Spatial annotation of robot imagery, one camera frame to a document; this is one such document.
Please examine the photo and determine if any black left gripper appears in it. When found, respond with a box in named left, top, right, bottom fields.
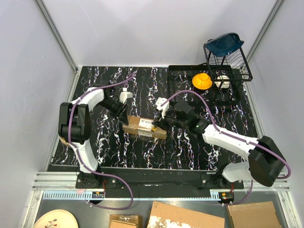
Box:
left=98, top=98, right=129, bottom=125

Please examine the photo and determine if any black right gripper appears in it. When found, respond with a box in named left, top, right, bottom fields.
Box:
left=154, top=107, right=188, bottom=132

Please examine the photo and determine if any brown cardboard express box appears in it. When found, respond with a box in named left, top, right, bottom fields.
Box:
left=123, top=115, right=167, bottom=140

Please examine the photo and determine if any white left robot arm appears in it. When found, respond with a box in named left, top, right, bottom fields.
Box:
left=58, top=87, right=133, bottom=188

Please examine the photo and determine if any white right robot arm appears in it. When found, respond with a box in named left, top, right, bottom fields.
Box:
left=157, top=102, right=285, bottom=188

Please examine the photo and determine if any small cardboard box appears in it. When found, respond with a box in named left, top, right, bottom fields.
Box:
left=109, top=214, right=143, bottom=228

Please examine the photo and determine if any cardboard box at corner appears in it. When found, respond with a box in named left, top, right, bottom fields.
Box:
left=226, top=201, right=282, bottom=228

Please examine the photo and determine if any yellow plastic cup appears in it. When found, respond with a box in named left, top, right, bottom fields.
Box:
left=192, top=73, right=212, bottom=90

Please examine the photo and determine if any black drain tray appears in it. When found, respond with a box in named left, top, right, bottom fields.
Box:
left=167, top=64, right=243, bottom=106

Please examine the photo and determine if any white small cup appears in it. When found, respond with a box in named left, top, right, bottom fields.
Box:
left=214, top=75, right=230, bottom=89

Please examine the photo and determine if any blue bowl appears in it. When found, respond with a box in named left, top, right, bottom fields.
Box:
left=209, top=33, right=245, bottom=57

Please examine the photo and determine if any flat cardboard sheet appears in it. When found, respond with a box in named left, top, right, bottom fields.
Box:
left=147, top=201, right=225, bottom=228

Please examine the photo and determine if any patterned ceramic plate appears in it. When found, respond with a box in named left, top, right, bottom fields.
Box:
left=33, top=209, right=78, bottom=228

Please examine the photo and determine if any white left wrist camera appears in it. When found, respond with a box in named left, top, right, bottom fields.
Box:
left=119, top=87, right=133, bottom=104

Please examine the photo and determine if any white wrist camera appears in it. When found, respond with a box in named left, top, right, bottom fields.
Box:
left=119, top=87, right=133, bottom=104
left=155, top=97, right=170, bottom=119

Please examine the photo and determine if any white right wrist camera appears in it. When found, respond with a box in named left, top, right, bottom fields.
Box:
left=155, top=97, right=170, bottom=119

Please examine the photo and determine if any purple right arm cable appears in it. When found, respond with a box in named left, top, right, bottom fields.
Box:
left=161, top=90, right=291, bottom=180

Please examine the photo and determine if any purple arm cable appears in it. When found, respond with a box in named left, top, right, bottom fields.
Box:
left=161, top=90, right=291, bottom=180
left=67, top=71, right=138, bottom=210

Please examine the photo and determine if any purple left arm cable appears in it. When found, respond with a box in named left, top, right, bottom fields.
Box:
left=67, top=71, right=138, bottom=210

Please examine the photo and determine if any black wire dish rack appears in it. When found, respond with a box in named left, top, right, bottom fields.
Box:
left=203, top=44, right=253, bottom=83

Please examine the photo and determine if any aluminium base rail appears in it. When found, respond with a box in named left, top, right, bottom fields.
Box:
left=28, top=171, right=238, bottom=200

